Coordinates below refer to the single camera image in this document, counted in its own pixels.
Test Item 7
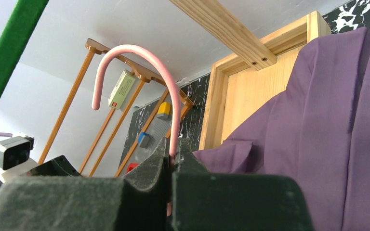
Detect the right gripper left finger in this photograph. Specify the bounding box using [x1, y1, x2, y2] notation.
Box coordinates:
[0, 138, 170, 231]

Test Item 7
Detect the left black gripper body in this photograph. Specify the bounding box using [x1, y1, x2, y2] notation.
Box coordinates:
[20, 155, 81, 177]

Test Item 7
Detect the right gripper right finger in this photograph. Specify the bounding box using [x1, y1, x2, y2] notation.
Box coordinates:
[172, 138, 314, 231]

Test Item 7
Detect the pink wire hanger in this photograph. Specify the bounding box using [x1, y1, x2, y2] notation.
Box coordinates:
[92, 44, 181, 218]

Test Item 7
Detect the purple garment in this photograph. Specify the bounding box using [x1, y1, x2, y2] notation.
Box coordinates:
[194, 27, 370, 231]

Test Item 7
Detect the green hanger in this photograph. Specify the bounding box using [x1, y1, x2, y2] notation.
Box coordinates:
[0, 0, 48, 98]

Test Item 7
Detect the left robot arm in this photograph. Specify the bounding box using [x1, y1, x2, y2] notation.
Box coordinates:
[0, 155, 81, 187]

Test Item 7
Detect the red plastic tray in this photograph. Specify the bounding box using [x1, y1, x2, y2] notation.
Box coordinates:
[126, 163, 139, 174]

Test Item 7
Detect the small blue object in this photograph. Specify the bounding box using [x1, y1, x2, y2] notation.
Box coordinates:
[137, 132, 150, 148]

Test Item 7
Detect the small yellow black object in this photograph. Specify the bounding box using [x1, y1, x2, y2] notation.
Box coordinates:
[156, 102, 172, 120]

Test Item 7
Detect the small white box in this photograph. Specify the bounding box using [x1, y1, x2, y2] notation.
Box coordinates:
[108, 70, 138, 111]

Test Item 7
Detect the orange wooden shoe rack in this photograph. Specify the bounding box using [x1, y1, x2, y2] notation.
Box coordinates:
[38, 38, 195, 178]

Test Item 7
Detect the wooden clothes rack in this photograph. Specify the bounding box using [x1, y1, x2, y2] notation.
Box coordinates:
[173, 0, 330, 150]

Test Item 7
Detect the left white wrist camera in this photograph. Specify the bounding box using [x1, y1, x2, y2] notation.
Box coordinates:
[0, 133, 38, 182]

